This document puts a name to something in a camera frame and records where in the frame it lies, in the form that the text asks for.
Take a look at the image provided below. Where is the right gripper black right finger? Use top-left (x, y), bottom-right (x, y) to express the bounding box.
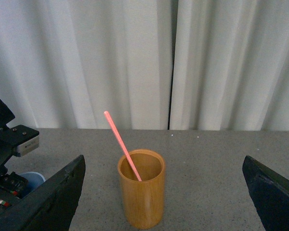
top-left (242, 155), bottom-right (289, 231)

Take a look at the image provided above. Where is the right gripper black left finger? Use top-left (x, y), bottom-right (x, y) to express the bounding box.
top-left (0, 155), bottom-right (86, 231)

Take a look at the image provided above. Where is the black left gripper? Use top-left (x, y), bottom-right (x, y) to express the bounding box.
top-left (0, 99), bottom-right (39, 209)

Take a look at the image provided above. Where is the pink chopstick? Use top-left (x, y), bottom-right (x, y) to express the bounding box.
top-left (104, 111), bottom-right (142, 181)

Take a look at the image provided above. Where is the blue plastic cup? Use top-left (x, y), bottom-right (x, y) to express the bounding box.
top-left (20, 172), bottom-right (46, 198)

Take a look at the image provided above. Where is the bamboo chopstick holder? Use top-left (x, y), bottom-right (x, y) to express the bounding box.
top-left (118, 149), bottom-right (166, 229)

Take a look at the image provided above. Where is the white curtain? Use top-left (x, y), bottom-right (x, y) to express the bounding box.
top-left (0, 0), bottom-right (289, 130)

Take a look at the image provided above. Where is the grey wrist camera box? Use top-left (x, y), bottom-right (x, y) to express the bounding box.
top-left (13, 135), bottom-right (39, 157)

